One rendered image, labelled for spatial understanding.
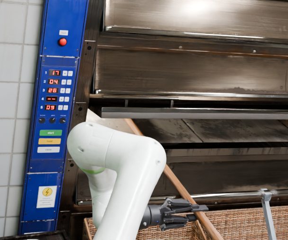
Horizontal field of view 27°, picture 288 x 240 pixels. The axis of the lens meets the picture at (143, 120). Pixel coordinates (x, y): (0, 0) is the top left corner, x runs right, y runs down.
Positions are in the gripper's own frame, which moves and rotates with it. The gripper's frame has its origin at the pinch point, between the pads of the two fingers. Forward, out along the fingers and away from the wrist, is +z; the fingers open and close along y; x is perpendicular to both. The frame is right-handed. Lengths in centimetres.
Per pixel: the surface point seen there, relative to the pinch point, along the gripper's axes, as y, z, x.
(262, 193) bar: 2.3, 37.4, -13.7
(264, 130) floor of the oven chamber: 1, 73, -69
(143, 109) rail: -24.5, -12.5, -36.7
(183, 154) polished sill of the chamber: 4, 18, -51
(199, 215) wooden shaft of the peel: -0.9, -0.9, 2.9
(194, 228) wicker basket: 40, 29, -43
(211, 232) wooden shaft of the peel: -0.7, -1.0, 12.9
